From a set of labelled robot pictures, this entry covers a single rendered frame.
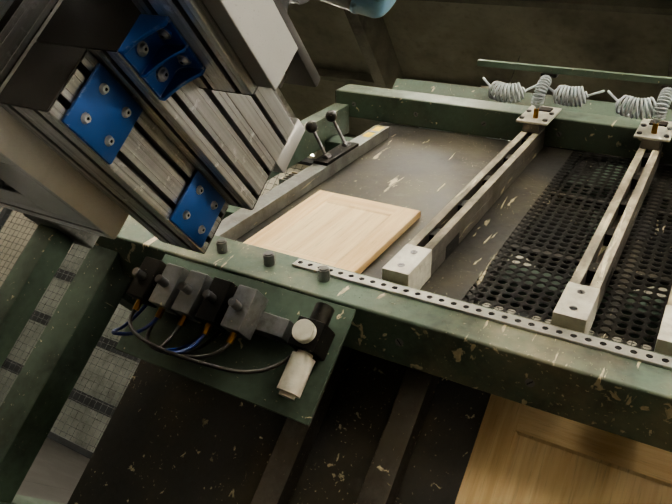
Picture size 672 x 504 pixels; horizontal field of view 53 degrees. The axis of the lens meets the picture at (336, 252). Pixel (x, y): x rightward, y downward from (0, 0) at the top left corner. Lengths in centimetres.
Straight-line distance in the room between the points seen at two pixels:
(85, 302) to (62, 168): 79
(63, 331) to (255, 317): 56
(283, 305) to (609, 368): 63
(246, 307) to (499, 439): 58
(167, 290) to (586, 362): 81
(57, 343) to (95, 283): 16
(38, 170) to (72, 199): 7
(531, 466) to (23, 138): 108
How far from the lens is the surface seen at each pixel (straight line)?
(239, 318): 130
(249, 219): 174
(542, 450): 145
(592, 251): 155
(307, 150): 239
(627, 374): 124
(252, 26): 80
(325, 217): 177
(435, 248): 151
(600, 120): 235
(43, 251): 158
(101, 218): 102
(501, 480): 144
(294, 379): 126
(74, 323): 171
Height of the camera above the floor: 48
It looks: 18 degrees up
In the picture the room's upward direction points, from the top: 24 degrees clockwise
